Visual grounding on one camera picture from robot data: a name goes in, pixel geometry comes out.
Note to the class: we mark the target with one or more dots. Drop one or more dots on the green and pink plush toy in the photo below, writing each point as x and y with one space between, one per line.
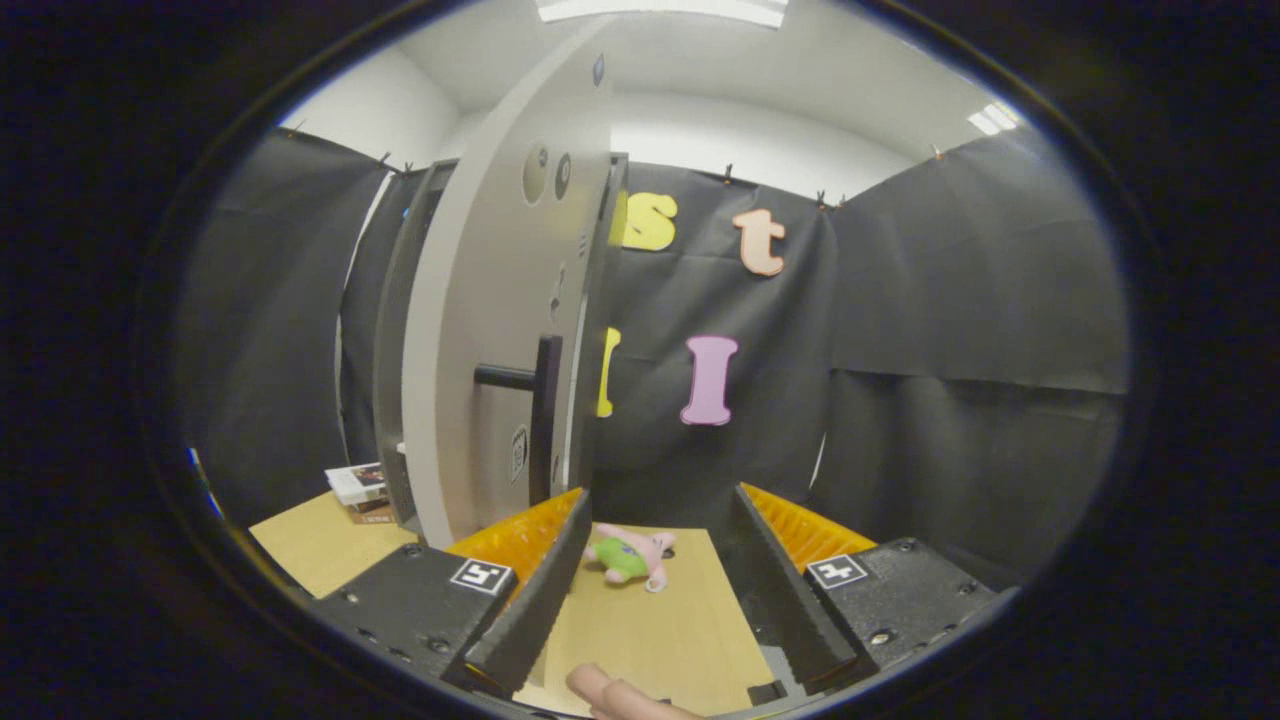
625 560

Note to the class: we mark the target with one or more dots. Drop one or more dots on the small ceiling light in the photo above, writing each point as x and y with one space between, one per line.
993 118

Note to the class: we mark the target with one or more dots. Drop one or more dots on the white book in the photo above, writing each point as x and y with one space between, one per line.
355 485

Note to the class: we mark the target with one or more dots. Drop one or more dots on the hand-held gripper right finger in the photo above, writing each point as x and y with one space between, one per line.
775 600

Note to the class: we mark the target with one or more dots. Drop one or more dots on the beige shoe cabinet door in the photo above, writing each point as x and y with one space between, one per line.
480 300

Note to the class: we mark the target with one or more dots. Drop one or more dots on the long ceiling light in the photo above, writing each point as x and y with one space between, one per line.
660 10

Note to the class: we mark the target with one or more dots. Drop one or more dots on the grey shoe cabinet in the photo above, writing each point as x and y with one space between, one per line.
598 330

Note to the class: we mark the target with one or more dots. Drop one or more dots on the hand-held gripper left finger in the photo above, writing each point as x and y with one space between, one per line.
530 600

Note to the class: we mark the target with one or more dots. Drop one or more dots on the black backdrop cloth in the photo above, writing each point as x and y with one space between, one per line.
950 350

